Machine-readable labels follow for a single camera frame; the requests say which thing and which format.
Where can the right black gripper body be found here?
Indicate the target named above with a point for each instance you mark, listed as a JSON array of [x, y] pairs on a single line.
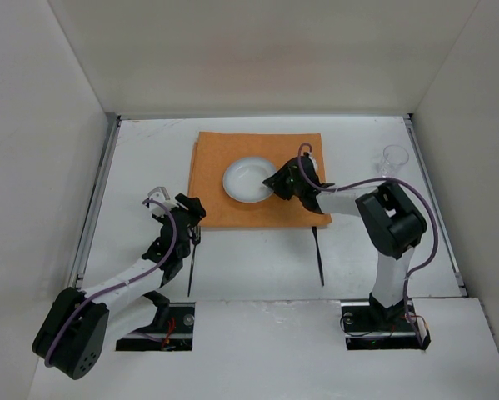
[[282, 183]]

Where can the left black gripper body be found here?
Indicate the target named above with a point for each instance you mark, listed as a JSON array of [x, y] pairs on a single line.
[[187, 209]]

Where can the black plastic fork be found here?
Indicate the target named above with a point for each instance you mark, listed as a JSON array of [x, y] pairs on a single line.
[[193, 258]]

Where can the white ceramic plate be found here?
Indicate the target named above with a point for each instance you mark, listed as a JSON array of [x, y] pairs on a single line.
[[243, 179]]

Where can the black plastic knife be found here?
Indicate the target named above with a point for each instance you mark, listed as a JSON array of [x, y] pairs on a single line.
[[319, 256]]

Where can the orange cloth placemat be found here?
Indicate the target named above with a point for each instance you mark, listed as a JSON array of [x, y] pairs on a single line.
[[213, 153]]

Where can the clear plastic cup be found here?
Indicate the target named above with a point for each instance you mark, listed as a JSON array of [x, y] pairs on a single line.
[[394, 157]]

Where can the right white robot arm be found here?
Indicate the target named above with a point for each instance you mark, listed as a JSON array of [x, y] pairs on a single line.
[[393, 222]]

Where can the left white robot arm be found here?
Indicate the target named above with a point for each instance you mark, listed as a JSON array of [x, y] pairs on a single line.
[[81, 323]]

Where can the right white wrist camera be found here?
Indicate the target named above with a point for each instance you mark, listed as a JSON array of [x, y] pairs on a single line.
[[309, 156]]

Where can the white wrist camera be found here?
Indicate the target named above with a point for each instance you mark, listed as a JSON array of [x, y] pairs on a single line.
[[309, 156], [158, 201]]

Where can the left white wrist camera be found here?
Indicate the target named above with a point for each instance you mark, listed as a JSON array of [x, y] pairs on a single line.
[[158, 201]]

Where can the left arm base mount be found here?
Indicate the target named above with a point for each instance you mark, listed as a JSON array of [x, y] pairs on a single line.
[[170, 330]]

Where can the left aluminium table rail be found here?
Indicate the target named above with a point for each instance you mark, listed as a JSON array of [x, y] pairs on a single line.
[[78, 263]]

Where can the aluminium table rail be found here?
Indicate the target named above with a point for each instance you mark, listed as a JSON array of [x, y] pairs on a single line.
[[443, 234], [78, 263]]

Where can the right aluminium table rail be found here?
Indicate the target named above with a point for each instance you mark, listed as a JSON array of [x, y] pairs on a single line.
[[443, 234]]

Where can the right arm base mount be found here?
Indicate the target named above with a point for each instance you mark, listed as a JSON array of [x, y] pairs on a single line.
[[367, 325]]

